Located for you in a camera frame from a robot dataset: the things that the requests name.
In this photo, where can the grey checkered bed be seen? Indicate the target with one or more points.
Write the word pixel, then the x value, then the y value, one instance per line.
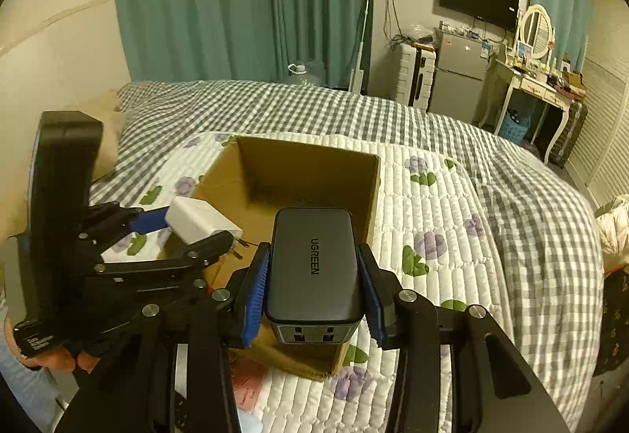
pixel 344 111

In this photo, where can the white vanity table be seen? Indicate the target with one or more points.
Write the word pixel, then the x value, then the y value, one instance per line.
pixel 530 86

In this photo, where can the dark grey power charger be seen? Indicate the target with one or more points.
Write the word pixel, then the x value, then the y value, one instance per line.
pixel 314 266

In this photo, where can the white puffy jacket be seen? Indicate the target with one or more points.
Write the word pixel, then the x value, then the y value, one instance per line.
pixel 614 224

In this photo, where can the floral white quilt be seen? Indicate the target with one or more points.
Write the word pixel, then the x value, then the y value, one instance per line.
pixel 432 226

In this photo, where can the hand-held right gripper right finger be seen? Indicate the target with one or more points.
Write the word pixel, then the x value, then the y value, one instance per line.
pixel 374 310

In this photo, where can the clear water jug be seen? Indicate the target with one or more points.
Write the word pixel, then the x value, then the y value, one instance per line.
pixel 307 74

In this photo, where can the red paper sheet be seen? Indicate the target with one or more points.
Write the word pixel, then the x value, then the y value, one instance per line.
pixel 248 384

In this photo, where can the oval vanity mirror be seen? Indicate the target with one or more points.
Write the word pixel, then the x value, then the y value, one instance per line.
pixel 536 30

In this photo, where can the white mop pole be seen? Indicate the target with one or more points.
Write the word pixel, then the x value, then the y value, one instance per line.
pixel 361 55

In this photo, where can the white louvered wardrobe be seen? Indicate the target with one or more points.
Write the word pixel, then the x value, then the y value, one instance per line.
pixel 607 118

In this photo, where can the blue plastic basket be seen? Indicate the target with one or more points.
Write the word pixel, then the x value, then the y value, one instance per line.
pixel 513 126

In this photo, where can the white suitcase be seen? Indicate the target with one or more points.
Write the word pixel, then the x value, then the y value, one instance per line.
pixel 410 74

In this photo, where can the beige pillow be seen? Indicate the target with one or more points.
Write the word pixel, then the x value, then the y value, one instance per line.
pixel 105 116

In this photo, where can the person's left forearm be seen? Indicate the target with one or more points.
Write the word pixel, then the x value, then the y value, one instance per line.
pixel 19 374

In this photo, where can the brown checked suitcase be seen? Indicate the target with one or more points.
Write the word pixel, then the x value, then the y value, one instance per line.
pixel 570 133

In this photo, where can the person's left hand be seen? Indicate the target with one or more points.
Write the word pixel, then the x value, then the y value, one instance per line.
pixel 56 359

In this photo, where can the white plug charger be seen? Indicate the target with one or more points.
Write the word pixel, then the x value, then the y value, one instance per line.
pixel 196 224

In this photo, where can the wide green curtain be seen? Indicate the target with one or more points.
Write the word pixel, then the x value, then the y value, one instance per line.
pixel 221 1

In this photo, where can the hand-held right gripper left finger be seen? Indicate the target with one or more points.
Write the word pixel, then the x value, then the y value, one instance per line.
pixel 256 295

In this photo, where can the grey fridge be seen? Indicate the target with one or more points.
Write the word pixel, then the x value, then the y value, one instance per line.
pixel 459 74

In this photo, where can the cardboard box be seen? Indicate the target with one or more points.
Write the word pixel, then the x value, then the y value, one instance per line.
pixel 295 172

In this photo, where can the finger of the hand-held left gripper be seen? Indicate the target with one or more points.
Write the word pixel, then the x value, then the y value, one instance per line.
pixel 196 257
pixel 150 220

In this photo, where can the clear plastic bag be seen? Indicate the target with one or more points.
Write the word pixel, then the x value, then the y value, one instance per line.
pixel 418 33

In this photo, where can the dark floral garment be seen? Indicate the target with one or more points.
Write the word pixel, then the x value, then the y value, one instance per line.
pixel 614 325

